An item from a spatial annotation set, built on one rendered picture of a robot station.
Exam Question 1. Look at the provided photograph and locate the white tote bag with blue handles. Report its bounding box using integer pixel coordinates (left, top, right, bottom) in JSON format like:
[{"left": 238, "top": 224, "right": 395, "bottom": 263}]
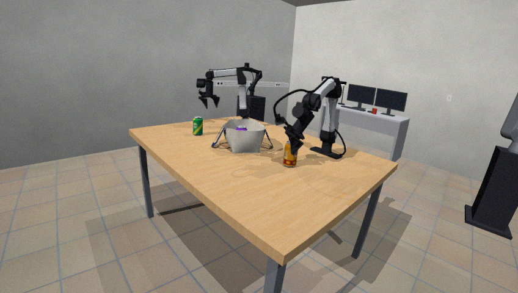
[{"left": 212, "top": 119, "right": 272, "bottom": 153}]

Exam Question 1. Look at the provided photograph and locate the green and yellow drink can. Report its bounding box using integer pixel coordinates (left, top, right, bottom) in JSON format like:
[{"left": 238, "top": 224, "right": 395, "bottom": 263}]
[{"left": 193, "top": 117, "right": 203, "bottom": 136}]

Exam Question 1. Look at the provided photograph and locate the yellow and red drink can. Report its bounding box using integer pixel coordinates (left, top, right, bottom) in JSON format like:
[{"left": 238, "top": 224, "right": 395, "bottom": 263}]
[{"left": 283, "top": 141, "right": 298, "bottom": 168}]

